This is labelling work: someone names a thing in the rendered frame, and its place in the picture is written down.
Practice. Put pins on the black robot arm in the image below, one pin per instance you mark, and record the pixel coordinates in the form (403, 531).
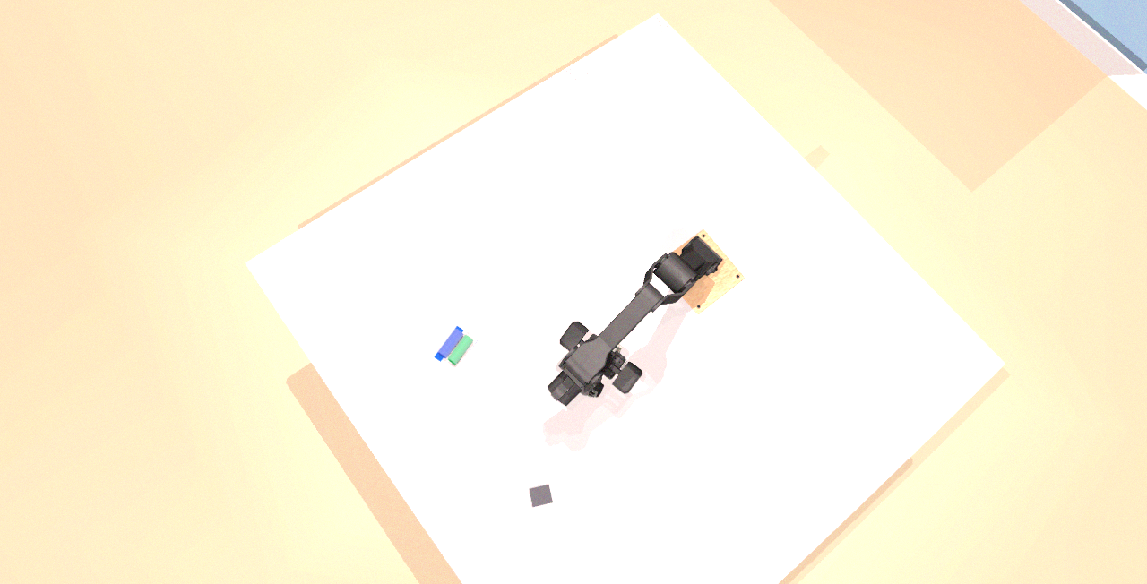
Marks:
(583, 366)

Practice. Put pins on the grey square tile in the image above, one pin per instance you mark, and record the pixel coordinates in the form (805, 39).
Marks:
(540, 495)

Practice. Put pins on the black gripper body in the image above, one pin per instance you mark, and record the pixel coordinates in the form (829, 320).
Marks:
(626, 379)

